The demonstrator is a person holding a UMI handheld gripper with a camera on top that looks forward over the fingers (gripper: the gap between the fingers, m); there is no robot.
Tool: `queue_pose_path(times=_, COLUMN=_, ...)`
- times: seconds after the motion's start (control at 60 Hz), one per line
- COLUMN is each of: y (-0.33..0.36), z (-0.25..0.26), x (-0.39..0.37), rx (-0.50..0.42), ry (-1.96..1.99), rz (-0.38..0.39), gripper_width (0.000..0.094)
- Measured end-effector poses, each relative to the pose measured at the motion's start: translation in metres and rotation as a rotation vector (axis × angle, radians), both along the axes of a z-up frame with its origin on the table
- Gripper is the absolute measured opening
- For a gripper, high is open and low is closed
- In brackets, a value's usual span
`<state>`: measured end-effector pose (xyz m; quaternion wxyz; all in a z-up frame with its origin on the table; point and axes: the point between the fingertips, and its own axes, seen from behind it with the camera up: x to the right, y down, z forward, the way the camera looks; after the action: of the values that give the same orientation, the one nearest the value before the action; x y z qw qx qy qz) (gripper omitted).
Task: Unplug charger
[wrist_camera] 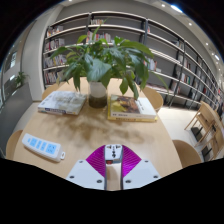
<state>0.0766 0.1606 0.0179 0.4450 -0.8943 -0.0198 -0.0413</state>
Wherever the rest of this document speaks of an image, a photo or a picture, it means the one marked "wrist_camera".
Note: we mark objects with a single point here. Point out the green potted plant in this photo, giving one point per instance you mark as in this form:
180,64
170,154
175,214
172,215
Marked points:
100,66

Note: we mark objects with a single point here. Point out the group of ceiling lights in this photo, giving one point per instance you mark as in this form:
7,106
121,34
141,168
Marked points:
176,8

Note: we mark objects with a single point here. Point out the grey shelf unit with books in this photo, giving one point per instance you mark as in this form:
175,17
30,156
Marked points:
166,46

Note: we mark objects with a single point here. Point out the round-backed wooden chair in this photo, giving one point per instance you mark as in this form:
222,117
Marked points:
154,98
186,155
13,145
50,91

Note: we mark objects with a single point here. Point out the yellow-edged picture book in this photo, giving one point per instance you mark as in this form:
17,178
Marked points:
131,107

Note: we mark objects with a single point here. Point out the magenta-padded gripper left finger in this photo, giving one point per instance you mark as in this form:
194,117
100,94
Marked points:
85,173

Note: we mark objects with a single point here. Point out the small green floor plant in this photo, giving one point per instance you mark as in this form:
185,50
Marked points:
20,79

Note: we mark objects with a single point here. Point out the white power strip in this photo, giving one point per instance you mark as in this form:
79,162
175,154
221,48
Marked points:
41,146

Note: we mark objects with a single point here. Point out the group of wooden frame chairs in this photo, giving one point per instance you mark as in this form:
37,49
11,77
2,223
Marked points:
208,123

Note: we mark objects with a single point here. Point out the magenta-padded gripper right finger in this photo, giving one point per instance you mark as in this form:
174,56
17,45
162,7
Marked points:
141,173

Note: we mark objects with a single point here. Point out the white charger block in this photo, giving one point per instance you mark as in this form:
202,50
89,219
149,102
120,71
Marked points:
113,156

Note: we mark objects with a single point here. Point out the large white grey book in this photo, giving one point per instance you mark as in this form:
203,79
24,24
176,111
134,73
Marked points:
61,102

